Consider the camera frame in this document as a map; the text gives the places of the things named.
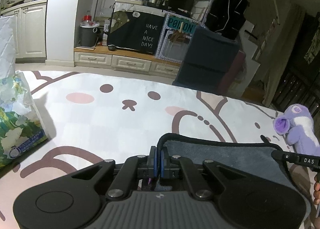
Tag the black printed cloth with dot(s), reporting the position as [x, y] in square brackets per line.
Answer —
[140, 31]

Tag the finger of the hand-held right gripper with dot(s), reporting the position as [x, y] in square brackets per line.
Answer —
[285, 157]

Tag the white kitchen cabinet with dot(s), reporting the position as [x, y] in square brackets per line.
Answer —
[27, 31]

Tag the floral tissue box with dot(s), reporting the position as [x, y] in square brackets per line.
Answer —
[17, 124]

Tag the small black round object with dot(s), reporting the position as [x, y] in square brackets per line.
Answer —
[111, 47]

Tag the white quilted tissue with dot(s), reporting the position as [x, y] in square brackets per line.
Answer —
[7, 44]

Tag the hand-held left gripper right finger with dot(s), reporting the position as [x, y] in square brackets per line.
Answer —
[162, 163]

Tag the purple plush toy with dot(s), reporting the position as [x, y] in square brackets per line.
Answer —
[301, 126]

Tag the person's right hand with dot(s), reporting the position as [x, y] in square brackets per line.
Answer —
[317, 189]

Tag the grey trash bin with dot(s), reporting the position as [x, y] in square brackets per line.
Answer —
[88, 35]

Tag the grey towel with black edge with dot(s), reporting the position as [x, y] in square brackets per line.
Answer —
[225, 155]

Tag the dark wooden cabinet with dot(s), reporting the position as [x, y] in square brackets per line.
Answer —
[297, 69]

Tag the black hanging jacket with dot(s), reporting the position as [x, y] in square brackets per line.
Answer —
[226, 11]

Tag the white cartoon printed blanket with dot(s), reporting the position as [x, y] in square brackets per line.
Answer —
[105, 124]

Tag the dark grey storage stool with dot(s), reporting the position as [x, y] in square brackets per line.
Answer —
[207, 61]

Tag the white pegboard frame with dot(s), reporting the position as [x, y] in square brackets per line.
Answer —
[170, 46]

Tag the wooden topped drawer bench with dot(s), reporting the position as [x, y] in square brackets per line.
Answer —
[120, 61]

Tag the teal sign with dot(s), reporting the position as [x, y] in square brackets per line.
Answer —
[181, 26]

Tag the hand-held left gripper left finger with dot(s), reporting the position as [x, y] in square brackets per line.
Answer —
[155, 163]

